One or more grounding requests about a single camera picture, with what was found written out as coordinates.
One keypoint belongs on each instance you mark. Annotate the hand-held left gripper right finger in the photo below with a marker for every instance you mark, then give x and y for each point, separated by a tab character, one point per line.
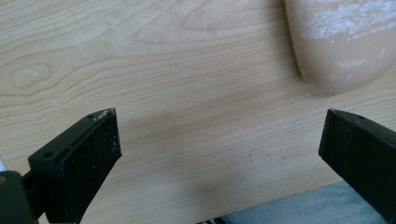
364	155

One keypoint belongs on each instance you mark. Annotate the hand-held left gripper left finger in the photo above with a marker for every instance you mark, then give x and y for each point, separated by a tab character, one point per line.
77	174

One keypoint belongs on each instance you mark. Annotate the tan bread loaf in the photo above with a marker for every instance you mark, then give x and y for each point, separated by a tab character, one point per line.
342	46

